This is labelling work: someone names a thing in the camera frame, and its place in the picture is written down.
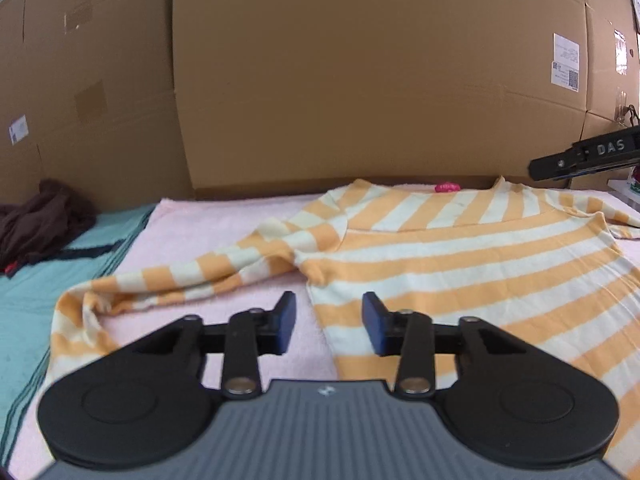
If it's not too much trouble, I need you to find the white side table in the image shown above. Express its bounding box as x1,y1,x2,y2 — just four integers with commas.
606,180,640,207

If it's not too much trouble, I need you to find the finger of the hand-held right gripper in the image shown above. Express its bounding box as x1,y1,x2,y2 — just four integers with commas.
529,128,640,182

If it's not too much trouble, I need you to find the dark brown cloth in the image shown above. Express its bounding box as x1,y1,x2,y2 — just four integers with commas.
0,178,99,278

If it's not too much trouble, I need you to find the pink towel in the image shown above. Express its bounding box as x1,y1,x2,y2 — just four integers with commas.
7,182,626,478

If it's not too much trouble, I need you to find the orange white striped shirt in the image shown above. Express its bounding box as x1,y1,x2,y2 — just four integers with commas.
50,176,640,466

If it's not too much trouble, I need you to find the large cardboard box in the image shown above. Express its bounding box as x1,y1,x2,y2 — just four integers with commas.
171,0,592,202

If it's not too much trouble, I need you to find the white label with square code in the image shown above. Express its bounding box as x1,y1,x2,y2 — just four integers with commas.
551,61,580,92

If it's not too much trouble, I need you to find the white shipping label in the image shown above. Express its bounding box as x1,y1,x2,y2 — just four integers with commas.
553,33,580,66

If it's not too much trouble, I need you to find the cardboard box with small label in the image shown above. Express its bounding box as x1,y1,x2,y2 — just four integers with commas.
0,0,196,213

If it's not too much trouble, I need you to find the teal striped mat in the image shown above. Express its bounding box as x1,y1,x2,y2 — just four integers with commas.
0,204,157,441

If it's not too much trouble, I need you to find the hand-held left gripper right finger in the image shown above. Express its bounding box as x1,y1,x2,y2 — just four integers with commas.
362,291,539,399

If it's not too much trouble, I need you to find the brown tape patch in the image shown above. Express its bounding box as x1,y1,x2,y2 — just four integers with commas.
64,1,94,32
74,81,109,122

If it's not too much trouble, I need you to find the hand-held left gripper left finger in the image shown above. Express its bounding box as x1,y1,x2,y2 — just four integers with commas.
119,290,298,401

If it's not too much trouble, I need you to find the small white label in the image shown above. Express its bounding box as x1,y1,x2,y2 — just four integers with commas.
8,115,29,145

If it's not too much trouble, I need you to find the clear tape patch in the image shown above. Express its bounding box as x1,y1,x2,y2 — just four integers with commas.
614,29,629,77

